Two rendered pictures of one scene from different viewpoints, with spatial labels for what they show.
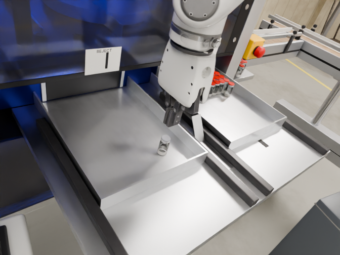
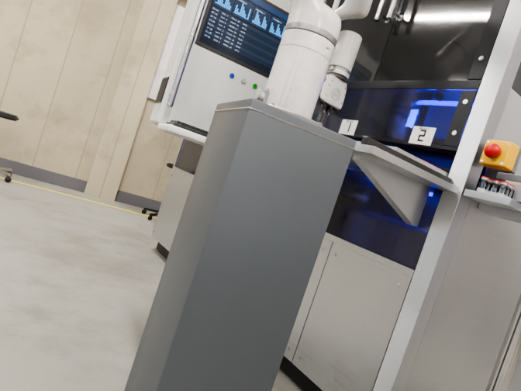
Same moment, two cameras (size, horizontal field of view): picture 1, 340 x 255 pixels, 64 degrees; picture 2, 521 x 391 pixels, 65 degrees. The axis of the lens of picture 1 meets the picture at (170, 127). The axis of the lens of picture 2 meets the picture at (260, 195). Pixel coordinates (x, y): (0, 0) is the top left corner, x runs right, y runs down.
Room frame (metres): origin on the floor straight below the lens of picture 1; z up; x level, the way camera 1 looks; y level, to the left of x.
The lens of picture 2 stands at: (0.66, -1.48, 0.72)
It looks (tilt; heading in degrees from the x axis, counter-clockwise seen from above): 2 degrees down; 102
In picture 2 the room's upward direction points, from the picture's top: 18 degrees clockwise
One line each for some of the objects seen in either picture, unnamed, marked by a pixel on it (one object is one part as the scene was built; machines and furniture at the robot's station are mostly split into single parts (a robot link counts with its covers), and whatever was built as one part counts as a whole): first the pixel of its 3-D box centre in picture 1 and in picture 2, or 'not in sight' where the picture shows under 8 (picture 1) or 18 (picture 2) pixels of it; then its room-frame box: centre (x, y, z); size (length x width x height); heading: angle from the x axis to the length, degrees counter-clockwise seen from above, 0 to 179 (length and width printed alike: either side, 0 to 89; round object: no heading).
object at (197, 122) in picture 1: (212, 141); not in sight; (0.51, -0.11, 0.91); 0.14 x 0.03 x 0.06; 49
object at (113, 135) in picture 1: (118, 127); not in sight; (0.48, 0.12, 0.90); 0.34 x 0.26 x 0.04; 48
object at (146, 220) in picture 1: (187, 134); (338, 157); (0.56, -0.05, 0.87); 0.70 x 0.48 x 0.02; 138
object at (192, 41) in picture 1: (195, 35); (336, 74); (0.46, 0.00, 1.16); 0.09 x 0.08 x 0.03; 48
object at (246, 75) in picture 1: (230, 70); (497, 202); (1.04, -0.17, 0.87); 0.14 x 0.13 x 0.02; 48
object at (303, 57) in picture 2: not in sight; (295, 81); (0.45, -0.56, 0.95); 0.19 x 0.19 x 0.18
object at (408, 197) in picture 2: not in sight; (388, 193); (0.74, -0.22, 0.80); 0.34 x 0.03 x 0.13; 48
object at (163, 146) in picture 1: (163, 145); not in sight; (0.45, 0.00, 0.90); 0.02 x 0.02 x 0.04
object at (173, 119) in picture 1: (179, 115); (319, 114); (0.44, -0.01, 1.00); 0.03 x 0.03 x 0.07; 48
